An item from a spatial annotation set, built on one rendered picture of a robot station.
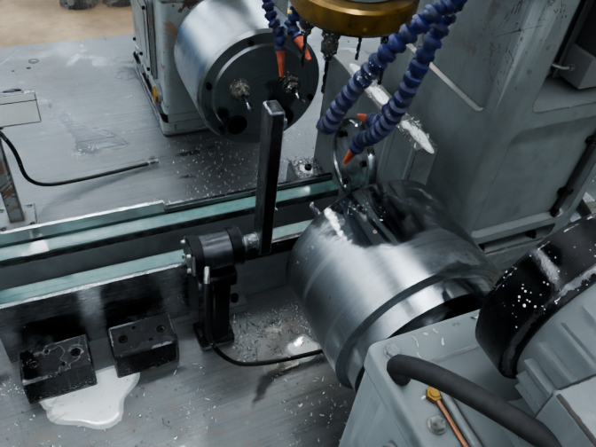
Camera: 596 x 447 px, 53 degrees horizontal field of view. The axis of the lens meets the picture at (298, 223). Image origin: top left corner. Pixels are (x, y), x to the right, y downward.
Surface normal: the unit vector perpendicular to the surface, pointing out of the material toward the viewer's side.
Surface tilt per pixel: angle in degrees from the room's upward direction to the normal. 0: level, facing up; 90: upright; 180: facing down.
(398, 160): 90
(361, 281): 43
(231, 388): 0
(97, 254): 90
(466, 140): 90
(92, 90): 0
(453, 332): 0
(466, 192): 90
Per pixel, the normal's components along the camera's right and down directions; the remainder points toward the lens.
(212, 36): -0.50, -0.42
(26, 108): 0.40, 0.25
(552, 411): -0.91, 0.21
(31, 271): 0.40, 0.67
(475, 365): 0.11, -0.71
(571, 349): -0.80, -0.07
